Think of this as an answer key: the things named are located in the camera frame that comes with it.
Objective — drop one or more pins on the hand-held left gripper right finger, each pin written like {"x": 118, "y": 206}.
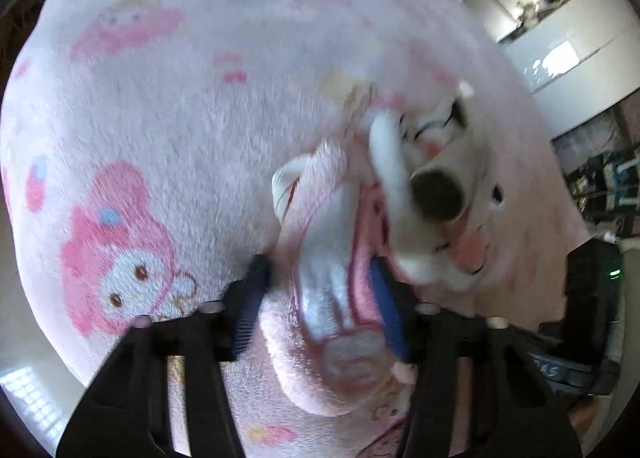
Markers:
{"x": 385, "y": 298}

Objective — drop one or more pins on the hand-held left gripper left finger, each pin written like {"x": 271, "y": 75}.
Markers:
{"x": 250, "y": 298}

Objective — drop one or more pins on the large white and pink plush toy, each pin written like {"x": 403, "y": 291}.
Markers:
{"x": 417, "y": 248}

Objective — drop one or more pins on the dark shelf unit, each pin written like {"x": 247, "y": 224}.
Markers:
{"x": 600, "y": 173}

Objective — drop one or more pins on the white wardrobe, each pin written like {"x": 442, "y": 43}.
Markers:
{"x": 600, "y": 83}

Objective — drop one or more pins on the pink printed blanket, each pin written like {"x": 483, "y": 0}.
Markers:
{"x": 175, "y": 88}

